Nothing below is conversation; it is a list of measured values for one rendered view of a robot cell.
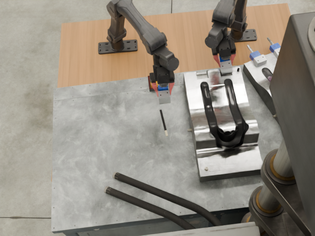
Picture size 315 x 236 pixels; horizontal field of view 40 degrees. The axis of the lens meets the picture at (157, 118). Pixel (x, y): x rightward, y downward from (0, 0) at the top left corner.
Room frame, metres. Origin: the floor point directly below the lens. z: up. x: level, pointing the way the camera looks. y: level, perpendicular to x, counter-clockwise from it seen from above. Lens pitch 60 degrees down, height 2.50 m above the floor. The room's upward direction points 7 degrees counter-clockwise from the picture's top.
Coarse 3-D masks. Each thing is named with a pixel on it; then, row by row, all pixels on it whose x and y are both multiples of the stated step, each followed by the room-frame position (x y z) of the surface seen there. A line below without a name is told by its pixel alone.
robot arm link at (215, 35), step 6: (234, 18) 1.19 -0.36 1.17; (216, 24) 1.18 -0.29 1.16; (222, 24) 1.18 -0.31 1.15; (228, 24) 1.17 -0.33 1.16; (210, 30) 1.14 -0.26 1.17; (216, 30) 1.14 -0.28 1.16; (222, 30) 1.15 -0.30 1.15; (210, 36) 1.12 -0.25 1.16; (216, 36) 1.11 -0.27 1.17; (222, 36) 1.14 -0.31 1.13; (210, 42) 1.11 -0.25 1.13; (216, 42) 1.10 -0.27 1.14
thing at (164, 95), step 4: (160, 88) 1.04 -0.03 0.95; (164, 88) 1.04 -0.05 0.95; (160, 92) 1.02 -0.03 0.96; (164, 92) 1.01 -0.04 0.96; (168, 92) 1.01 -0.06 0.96; (160, 96) 0.99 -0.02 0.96; (164, 96) 0.99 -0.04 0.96; (168, 96) 0.99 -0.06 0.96; (160, 100) 0.99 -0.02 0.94; (164, 100) 0.99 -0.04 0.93; (168, 100) 0.99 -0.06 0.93
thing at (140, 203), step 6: (108, 186) 0.67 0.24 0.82; (108, 192) 0.65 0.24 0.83; (114, 192) 0.64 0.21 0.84; (120, 192) 0.63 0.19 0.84; (120, 198) 0.61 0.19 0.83; (126, 198) 0.60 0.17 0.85; (132, 198) 0.60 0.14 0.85; (138, 204) 0.57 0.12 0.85; (144, 204) 0.56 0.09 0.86; (150, 204) 0.56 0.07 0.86; (150, 210) 0.54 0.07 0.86; (156, 210) 0.53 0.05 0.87; (162, 210) 0.53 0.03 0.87
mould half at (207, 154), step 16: (192, 80) 1.10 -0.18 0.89; (208, 80) 1.09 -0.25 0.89; (224, 80) 1.08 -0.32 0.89; (240, 80) 1.07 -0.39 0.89; (192, 96) 1.02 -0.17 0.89; (224, 96) 1.00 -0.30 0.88; (240, 96) 0.99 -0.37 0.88; (192, 112) 0.94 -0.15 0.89; (224, 112) 0.91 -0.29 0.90; (240, 112) 0.90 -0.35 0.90; (192, 128) 0.87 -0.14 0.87; (208, 128) 0.83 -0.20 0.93; (224, 128) 0.82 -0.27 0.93; (256, 128) 0.80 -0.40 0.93; (208, 144) 0.77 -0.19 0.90; (256, 144) 0.76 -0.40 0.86; (208, 160) 0.72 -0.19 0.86; (224, 160) 0.71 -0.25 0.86; (240, 160) 0.70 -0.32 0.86; (256, 160) 0.69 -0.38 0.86; (208, 176) 0.65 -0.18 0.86; (224, 176) 0.65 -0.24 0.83; (240, 176) 0.65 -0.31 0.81
